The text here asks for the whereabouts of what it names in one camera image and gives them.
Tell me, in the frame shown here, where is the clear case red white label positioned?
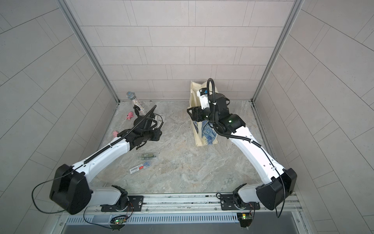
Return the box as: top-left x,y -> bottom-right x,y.
130,160 -> 152,175

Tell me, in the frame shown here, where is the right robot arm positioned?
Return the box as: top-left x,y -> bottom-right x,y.
187,92 -> 297,210

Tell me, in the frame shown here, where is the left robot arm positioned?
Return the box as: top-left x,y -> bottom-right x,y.
49,114 -> 163,215

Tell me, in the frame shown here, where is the pink toy figure far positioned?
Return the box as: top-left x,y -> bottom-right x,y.
126,112 -> 134,120

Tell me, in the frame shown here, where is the black microphone stand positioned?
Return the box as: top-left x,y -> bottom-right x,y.
133,105 -> 145,125

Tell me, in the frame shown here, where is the glitter microphone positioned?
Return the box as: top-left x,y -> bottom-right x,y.
126,91 -> 147,115

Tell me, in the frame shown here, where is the left controller board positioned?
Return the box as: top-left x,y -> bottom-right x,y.
110,215 -> 128,231

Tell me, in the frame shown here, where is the controller board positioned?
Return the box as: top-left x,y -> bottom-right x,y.
110,215 -> 128,231
237,213 -> 253,228

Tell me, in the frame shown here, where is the right controller board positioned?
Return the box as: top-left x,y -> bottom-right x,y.
237,213 -> 253,228

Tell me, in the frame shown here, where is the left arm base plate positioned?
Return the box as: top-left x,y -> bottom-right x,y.
100,196 -> 144,212

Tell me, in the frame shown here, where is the aluminium mounting rail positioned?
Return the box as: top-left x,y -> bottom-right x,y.
58,191 -> 302,215

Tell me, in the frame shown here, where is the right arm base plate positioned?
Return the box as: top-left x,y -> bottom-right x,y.
216,193 -> 260,211

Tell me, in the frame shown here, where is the black cable left base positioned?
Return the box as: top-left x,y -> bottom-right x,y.
30,172 -> 133,230

